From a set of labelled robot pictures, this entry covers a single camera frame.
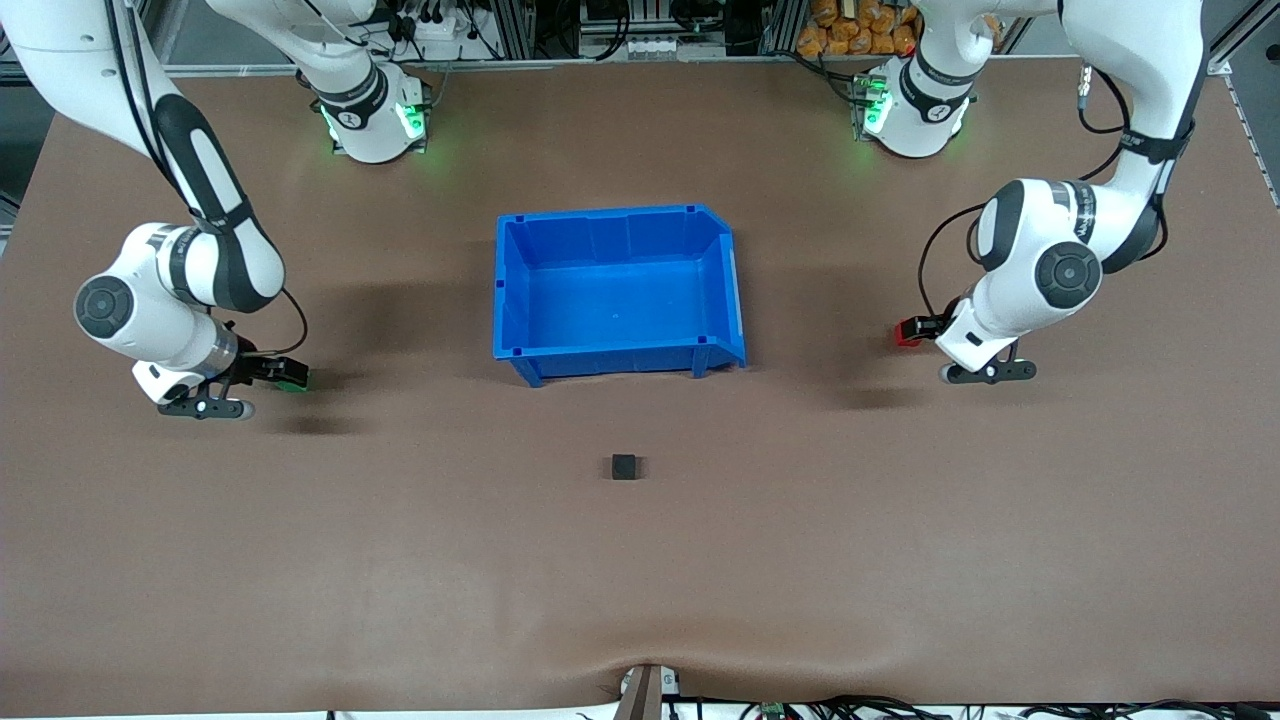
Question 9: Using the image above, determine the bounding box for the orange snack bag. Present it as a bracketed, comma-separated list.
[797, 0, 921, 58]

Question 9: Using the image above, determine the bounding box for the blue plastic storage bin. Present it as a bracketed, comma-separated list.
[493, 204, 748, 388]

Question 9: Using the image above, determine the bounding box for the white power strip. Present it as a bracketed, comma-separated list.
[395, 10, 471, 43]

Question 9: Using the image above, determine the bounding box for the brown table mat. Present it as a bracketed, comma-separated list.
[0, 56, 1280, 716]

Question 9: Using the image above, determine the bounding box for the diagonal aluminium profile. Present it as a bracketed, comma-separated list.
[1205, 5, 1280, 79]

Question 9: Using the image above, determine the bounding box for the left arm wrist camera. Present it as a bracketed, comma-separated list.
[938, 358, 1038, 387]

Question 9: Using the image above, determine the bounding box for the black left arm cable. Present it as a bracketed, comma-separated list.
[917, 60, 1197, 321]

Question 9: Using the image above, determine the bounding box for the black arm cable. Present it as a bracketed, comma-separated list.
[917, 60, 1197, 321]
[105, 0, 310, 359]

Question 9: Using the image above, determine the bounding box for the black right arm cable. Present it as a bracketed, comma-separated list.
[105, 0, 310, 359]

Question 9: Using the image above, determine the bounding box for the aluminium frame upright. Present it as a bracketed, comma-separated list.
[758, 0, 806, 56]
[495, 0, 538, 59]

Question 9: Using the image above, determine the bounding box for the black cable bundle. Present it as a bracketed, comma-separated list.
[690, 695, 1280, 720]

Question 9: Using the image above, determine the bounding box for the aluminium table edge rail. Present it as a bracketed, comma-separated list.
[150, 55, 1231, 81]

